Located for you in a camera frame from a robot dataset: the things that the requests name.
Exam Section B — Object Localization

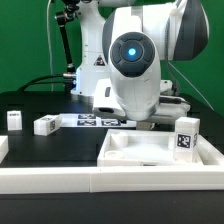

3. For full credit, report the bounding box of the grey cable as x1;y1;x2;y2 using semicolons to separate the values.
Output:
166;59;214;111

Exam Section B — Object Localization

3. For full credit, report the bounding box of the white fiducial marker sheet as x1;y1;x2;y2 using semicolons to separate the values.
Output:
61;114;136;128

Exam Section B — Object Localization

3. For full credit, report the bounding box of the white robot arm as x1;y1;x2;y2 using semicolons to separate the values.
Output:
72;0;209;123

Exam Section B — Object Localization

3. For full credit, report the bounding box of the black cable bundle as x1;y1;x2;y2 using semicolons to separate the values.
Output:
17;73;75;93

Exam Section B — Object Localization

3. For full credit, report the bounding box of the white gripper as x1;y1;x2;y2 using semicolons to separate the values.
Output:
93;78;190;124

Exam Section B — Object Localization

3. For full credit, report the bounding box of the white U-shaped fence wall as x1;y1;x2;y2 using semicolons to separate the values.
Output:
0;139;224;194

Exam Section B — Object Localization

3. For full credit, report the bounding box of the white square tabletop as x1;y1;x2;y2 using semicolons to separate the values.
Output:
97;129;203;167

